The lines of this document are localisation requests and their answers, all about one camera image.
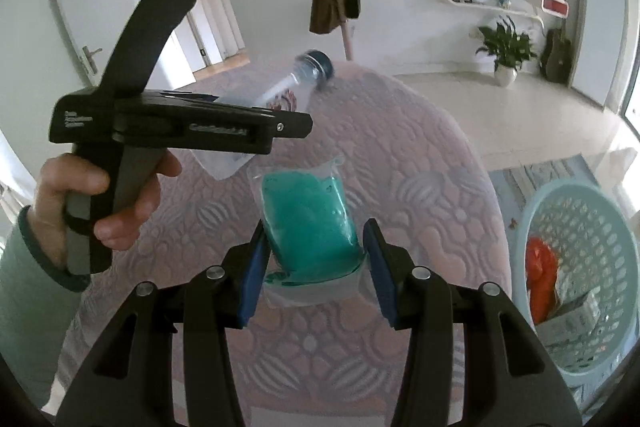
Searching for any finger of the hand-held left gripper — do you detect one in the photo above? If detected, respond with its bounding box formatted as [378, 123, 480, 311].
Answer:
[260, 108, 314, 141]
[101, 0, 216, 96]

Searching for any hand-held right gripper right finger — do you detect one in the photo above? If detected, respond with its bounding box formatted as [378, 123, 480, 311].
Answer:
[362, 218, 583, 427]

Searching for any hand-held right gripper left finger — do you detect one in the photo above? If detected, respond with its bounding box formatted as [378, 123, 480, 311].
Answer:
[54, 219, 273, 427]

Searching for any clear plastic bottle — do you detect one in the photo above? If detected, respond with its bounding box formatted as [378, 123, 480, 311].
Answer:
[192, 49, 335, 180]

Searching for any green cloth packet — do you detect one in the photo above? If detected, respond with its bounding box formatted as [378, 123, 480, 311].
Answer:
[250, 156, 368, 308]

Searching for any orange cloth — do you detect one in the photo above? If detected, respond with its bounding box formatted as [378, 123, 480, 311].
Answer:
[525, 236, 558, 325]

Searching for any white carton box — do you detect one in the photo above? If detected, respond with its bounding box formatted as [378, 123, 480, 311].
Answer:
[540, 287, 601, 348]

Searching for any light green laundry basket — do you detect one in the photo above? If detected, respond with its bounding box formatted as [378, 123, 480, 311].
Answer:
[520, 182, 640, 388]

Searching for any person's left forearm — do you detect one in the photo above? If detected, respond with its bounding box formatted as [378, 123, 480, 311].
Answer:
[0, 206, 93, 408]

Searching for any person's left hand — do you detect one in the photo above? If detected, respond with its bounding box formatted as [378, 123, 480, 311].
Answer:
[35, 151, 183, 253]

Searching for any potted green plant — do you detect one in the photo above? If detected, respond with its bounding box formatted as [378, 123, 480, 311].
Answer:
[475, 14, 538, 86]

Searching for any dark guitar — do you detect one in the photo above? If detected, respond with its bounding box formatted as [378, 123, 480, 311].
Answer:
[540, 0, 572, 82]

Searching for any white refrigerator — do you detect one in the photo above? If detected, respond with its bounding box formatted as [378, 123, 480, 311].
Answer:
[570, 0, 628, 108]

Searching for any curved white wall shelf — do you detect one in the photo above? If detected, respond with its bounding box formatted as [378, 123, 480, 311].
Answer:
[434, 0, 546, 28]

